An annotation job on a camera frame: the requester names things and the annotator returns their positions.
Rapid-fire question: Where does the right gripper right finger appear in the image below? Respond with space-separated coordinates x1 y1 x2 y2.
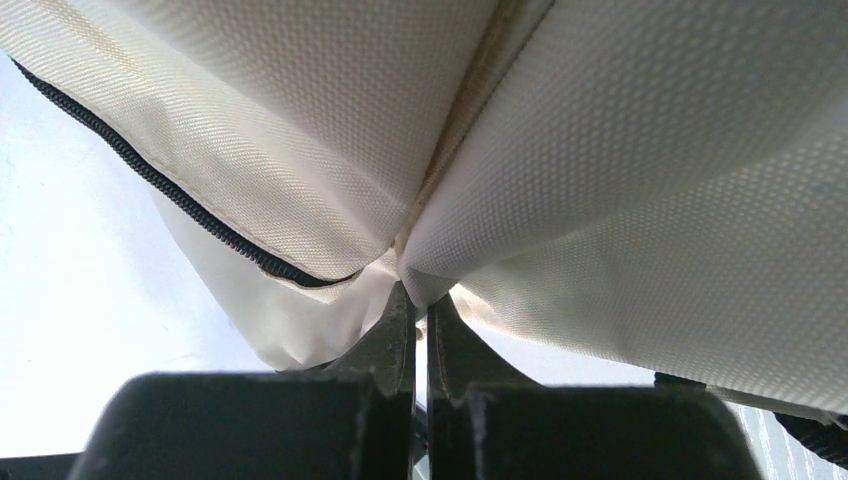
427 296 760 479

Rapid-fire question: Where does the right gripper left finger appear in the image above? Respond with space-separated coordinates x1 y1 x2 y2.
70 284 416 479

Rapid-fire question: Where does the beige canvas student bag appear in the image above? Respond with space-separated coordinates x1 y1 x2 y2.
0 0 848 468

